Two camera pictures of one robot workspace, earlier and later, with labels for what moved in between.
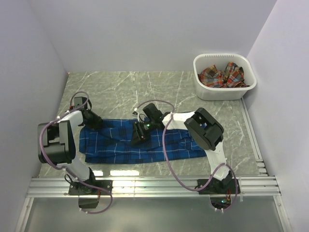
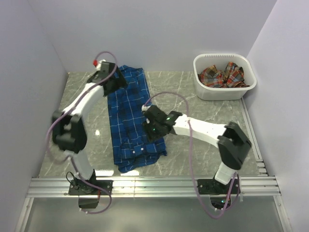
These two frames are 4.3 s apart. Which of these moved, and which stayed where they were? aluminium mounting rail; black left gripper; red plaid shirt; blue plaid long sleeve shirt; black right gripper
Moved: black left gripper; blue plaid long sleeve shirt
Stayed: red plaid shirt; black right gripper; aluminium mounting rail
